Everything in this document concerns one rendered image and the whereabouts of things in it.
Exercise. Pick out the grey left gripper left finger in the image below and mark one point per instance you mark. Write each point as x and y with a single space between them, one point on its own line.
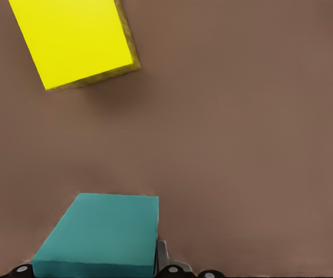
20 270

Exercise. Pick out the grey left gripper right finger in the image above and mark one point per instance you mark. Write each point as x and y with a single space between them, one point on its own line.
166 262

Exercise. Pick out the teal blue cube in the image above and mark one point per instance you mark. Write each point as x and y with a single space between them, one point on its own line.
105 231

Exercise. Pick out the yellow cube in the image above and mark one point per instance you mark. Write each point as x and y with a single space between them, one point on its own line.
73 40

